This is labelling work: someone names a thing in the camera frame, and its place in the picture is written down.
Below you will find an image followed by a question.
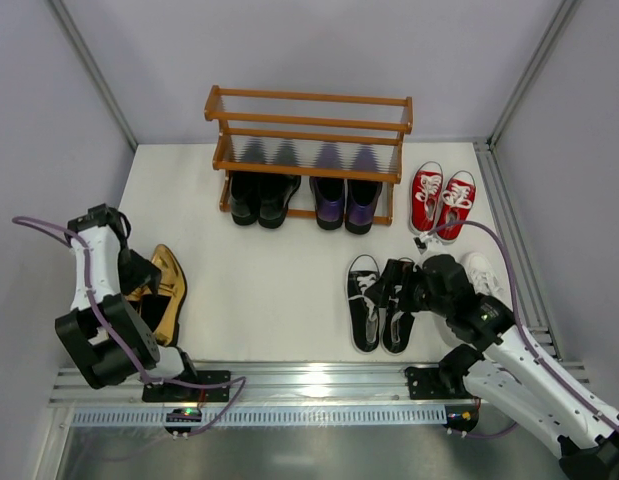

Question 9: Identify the gold loafer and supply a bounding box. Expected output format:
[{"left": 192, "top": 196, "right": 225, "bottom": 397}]
[
  {"left": 126, "top": 287, "right": 156, "bottom": 331},
  {"left": 139, "top": 244, "right": 187, "bottom": 347}
]

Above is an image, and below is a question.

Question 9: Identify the red canvas sneaker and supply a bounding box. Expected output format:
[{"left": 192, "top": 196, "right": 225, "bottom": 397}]
[
  {"left": 436, "top": 170, "right": 476, "bottom": 243},
  {"left": 410, "top": 161, "right": 443, "bottom": 232}
]

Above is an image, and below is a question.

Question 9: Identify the black patent loafer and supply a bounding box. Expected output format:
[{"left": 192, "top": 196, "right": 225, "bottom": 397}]
[
  {"left": 229, "top": 171, "right": 261, "bottom": 226},
  {"left": 258, "top": 174, "right": 301, "bottom": 229}
]

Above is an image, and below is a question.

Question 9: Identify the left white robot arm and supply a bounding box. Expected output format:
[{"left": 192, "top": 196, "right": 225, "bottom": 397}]
[{"left": 55, "top": 204, "right": 197, "bottom": 389}]

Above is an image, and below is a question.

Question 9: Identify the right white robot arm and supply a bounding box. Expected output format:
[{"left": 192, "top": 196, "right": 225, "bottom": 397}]
[{"left": 351, "top": 254, "right": 619, "bottom": 479}]

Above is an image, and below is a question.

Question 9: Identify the orange wooden shoe shelf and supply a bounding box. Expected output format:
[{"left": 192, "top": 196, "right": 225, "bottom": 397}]
[{"left": 204, "top": 85, "right": 414, "bottom": 226}]

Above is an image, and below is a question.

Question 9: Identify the left white sneaker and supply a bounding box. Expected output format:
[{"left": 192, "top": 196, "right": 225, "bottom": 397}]
[{"left": 433, "top": 314, "right": 465, "bottom": 349}]

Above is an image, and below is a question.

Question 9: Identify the right black controller box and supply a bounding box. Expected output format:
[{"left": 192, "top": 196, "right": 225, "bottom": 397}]
[{"left": 443, "top": 405, "right": 480, "bottom": 433}]

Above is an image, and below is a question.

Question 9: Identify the black controller box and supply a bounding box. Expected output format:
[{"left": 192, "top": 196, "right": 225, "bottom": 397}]
[
  {"left": 164, "top": 407, "right": 202, "bottom": 436},
  {"left": 443, "top": 405, "right": 480, "bottom": 433}
]

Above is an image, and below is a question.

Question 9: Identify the left black controller box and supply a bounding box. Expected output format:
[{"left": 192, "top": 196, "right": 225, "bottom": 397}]
[{"left": 164, "top": 407, "right": 202, "bottom": 436}]

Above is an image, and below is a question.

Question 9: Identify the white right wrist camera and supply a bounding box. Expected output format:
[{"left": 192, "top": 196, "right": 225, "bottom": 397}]
[{"left": 414, "top": 232, "right": 443, "bottom": 253}]

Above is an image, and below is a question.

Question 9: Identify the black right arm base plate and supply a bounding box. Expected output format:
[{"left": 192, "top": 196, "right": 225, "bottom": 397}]
[{"left": 404, "top": 366, "right": 472, "bottom": 400}]

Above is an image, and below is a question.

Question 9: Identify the right side aluminium rail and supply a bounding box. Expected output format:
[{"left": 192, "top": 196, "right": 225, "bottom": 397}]
[{"left": 473, "top": 139, "right": 562, "bottom": 361}]

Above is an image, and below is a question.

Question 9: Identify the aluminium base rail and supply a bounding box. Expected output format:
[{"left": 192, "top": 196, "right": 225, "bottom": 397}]
[{"left": 46, "top": 362, "right": 598, "bottom": 409}]

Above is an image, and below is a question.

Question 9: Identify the white slotted cable duct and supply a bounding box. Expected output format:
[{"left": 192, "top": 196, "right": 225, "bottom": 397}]
[{"left": 71, "top": 404, "right": 446, "bottom": 427}]

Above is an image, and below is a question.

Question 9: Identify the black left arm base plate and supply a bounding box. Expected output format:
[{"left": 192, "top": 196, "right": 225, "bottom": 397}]
[{"left": 142, "top": 370, "right": 231, "bottom": 403}]

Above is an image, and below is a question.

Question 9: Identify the left aluminium corner post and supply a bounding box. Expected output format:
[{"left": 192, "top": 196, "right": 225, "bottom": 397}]
[{"left": 45, "top": 0, "right": 139, "bottom": 152}]

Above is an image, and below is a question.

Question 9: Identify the aluminium corner post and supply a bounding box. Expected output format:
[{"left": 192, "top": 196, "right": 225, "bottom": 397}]
[
  {"left": 45, "top": 0, "right": 139, "bottom": 152},
  {"left": 487, "top": 0, "right": 582, "bottom": 150}
]

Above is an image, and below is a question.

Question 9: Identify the right aluminium corner post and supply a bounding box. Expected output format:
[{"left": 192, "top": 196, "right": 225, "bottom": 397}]
[{"left": 487, "top": 0, "right": 582, "bottom": 150}]

